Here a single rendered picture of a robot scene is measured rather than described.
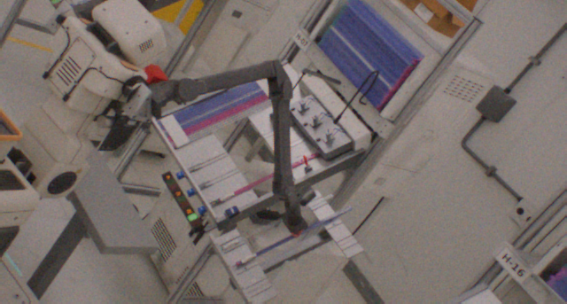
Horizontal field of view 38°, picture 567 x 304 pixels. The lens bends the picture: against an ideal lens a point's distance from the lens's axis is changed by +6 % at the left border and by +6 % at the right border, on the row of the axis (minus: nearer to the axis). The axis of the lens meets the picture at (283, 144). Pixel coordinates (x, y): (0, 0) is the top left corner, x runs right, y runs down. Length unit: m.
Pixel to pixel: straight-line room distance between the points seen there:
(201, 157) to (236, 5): 1.30
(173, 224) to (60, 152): 1.24
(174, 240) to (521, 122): 2.05
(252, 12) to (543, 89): 1.65
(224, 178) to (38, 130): 0.85
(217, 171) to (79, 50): 0.96
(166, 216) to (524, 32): 2.28
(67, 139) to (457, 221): 2.68
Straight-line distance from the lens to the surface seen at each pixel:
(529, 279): 2.91
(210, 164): 3.40
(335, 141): 3.34
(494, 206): 4.68
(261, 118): 3.55
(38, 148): 2.85
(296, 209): 2.87
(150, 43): 2.63
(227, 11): 4.48
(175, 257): 3.86
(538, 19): 4.81
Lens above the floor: 2.20
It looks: 20 degrees down
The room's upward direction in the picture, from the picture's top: 36 degrees clockwise
